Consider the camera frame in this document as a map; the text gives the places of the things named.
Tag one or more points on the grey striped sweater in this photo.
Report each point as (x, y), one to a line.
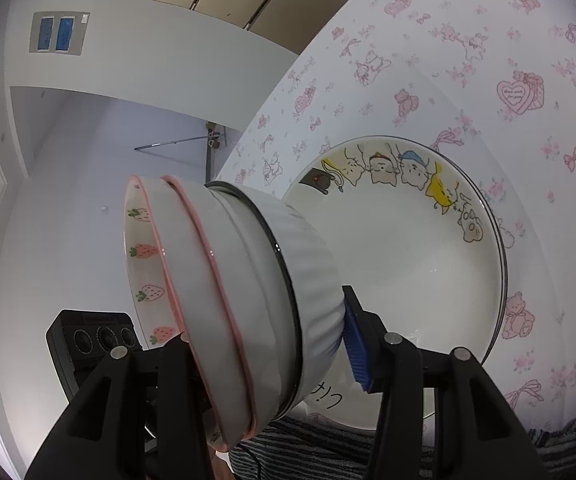
(318, 450)

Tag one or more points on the white ribbed bowl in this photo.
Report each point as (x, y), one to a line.
(308, 280)

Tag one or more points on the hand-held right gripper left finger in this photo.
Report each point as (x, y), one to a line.
(178, 375)

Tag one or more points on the white cartoon cat plate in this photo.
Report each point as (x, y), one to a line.
(407, 260)

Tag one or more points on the pink printed tablecloth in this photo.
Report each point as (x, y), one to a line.
(467, 60)

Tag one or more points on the metal rod stand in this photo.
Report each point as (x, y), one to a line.
(178, 141)

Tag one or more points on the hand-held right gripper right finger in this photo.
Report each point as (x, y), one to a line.
(355, 355)

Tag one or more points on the pink strawberry bowl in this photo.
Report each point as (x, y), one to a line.
(233, 240)
(140, 250)

